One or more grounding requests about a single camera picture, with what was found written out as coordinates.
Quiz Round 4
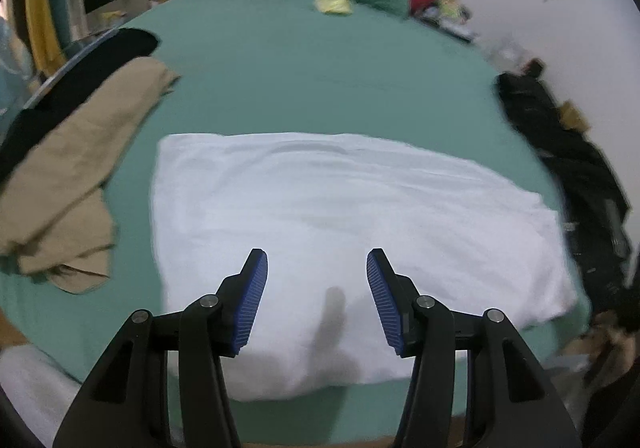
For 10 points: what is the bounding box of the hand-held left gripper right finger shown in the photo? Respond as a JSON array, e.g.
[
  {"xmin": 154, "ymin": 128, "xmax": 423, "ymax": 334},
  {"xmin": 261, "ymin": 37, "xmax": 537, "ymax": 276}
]
[{"xmin": 366, "ymin": 248, "xmax": 583, "ymax": 448}]

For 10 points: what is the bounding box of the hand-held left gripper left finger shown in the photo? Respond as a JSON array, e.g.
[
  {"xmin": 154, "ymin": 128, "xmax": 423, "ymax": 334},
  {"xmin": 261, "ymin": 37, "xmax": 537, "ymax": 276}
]
[{"xmin": 52, "ymin": 249, "xmax": 269, "ymax": 448}]

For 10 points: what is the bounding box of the white hooded jacket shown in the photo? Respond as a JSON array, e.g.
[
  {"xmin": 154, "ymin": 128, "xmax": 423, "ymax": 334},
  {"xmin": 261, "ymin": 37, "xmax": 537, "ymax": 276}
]
[{"xmin": 150, "ymin": 132, "xmax": 580, "ymax": 403}]

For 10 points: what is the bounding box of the pile of black clothes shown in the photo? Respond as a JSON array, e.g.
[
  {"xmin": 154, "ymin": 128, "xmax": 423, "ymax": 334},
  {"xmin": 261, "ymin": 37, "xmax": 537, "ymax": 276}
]
[{"xmin": 495, "ymin": 58, "xmax": 640, "ymax": 331}]

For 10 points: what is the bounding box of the beige garment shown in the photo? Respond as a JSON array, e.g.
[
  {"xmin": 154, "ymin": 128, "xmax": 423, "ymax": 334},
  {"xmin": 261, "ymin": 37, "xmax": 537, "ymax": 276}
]
[{"xmin": 0, "ymin": 56, "xmax": 181, "ymax": 294}]

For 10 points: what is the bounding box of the bed with green sheet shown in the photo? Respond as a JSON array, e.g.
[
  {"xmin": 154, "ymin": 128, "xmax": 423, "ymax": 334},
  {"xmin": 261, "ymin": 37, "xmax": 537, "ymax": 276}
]
[{"xmin": 0, "ymin": 0, "xmax": 594, "ymax": 447}]

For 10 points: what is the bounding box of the white cloth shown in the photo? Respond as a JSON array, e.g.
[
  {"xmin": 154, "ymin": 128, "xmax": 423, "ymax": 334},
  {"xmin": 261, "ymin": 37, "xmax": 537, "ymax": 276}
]
[{"xmin": 0, "ymin": 347, "xmax": 84, "ymax": 448}]

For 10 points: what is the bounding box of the black garment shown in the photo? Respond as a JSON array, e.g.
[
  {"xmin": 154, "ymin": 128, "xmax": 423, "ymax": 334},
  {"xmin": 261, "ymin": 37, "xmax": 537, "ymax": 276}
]
[{"xmin": 0, "ymin": 28, "xmax": 162, "ymax": 185}]

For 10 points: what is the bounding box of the yellow packet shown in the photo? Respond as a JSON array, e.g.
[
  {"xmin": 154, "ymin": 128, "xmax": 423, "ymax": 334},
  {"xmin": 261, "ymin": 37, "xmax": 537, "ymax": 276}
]
[{"xmin": 314, "ymin": 0, "xmax": 353, "ymax": 16}]

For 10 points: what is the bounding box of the green yellow snack bag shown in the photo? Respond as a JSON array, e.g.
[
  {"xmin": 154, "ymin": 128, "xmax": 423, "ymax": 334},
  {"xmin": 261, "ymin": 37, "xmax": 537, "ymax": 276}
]
[{"xmin": 436, "ymin": 0, "xmax": 472, "ymax": 22}]

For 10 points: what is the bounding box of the yellow curtain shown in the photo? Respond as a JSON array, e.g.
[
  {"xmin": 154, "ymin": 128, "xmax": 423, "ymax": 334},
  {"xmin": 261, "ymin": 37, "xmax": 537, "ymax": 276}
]
[{"xmin": 25, "ymin": 0, "xmax": 67, "ymax": 74}]

